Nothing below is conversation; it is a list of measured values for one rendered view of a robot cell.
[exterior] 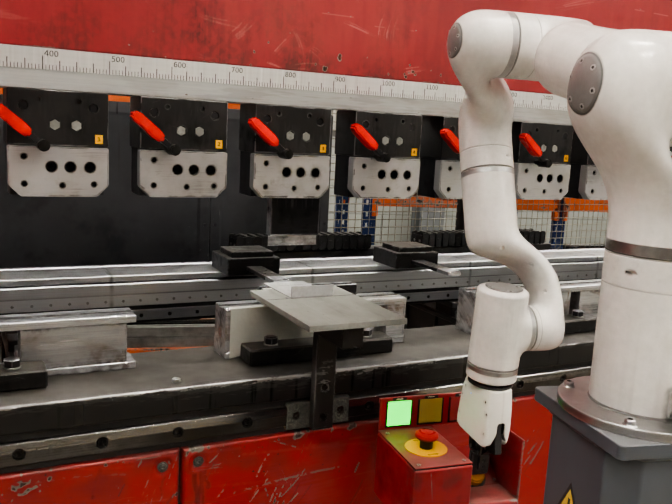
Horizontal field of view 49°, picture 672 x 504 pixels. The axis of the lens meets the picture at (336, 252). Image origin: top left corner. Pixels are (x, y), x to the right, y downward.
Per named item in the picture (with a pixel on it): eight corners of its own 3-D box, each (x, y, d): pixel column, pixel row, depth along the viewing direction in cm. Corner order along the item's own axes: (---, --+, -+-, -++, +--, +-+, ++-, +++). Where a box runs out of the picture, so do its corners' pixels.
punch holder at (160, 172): (139, 197, 124) (140, 95, 121) (128, 192, 131) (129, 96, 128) (226, 197, 131) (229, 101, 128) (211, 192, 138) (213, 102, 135)
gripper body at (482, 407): (457, 363, 128) (449, 422, 131) (487, 388, 119) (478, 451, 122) (495, 360, 131) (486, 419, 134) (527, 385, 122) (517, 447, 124)
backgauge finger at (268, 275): (252, 291, 144) (253, 266, 143) (211, 266, 167) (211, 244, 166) (308, 288, 150) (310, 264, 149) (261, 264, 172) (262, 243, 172)
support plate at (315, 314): (309, 332, 116) (309, 326, 116) (249, 295, 139) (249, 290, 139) (407, 324, 124) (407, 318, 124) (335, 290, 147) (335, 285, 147)
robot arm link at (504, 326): (508, 351, 130) (459, 352, 127) (519, 279, 127) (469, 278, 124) (532, 371, 122) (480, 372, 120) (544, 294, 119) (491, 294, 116)
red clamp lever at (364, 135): (360, 121, 135) (392, 157, 140) (349, 121, 139) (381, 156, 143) (354, 128, 135) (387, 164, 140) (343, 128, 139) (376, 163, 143)
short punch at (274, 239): (269, 246, 140) (271, 196, 138) (265, 244, 141) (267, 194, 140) (317, 245, 144) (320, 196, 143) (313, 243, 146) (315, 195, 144)
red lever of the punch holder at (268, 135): (256, 115, 126) (295, 153, 131) (248, 115, 130) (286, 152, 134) (250, 123, 126) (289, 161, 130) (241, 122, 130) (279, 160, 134)
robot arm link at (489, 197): (534, 182, 135) (547, 351, 130) (452, 178, 131) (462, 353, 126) (561, 168, 126) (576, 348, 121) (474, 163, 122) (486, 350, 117)
